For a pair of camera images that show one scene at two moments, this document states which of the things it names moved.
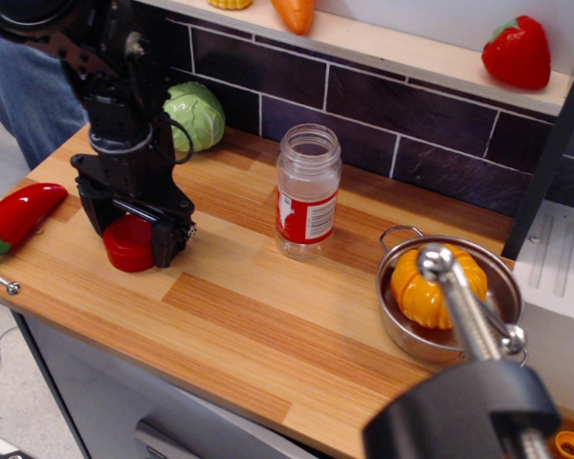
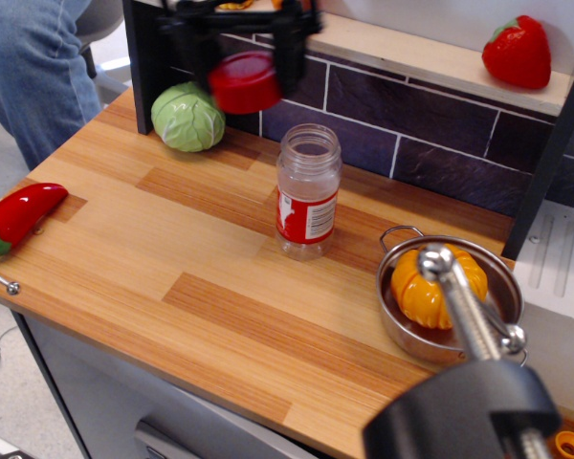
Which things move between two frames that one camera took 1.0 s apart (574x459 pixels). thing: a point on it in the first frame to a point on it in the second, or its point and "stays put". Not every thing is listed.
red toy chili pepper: (15, 214) stays put
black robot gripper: (136, 163) to (204, 16)
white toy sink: (555, 264) stays put
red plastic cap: (128, 240) to (245, 82)
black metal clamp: (484, 408) stays put
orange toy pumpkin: (421, 298) stays put
